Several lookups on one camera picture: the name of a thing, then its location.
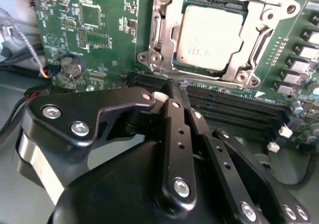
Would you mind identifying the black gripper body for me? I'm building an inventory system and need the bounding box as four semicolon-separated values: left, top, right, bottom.
47;139;240;224

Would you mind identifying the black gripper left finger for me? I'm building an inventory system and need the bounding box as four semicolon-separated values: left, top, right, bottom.
13;79;199;214

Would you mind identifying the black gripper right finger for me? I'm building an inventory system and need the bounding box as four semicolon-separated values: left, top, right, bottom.
178;79;314;224

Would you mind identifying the metal socket cover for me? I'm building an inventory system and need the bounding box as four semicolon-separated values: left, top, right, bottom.
157;0;275;83

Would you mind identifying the silver CPU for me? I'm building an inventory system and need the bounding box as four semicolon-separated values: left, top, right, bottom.
173;0;251;76

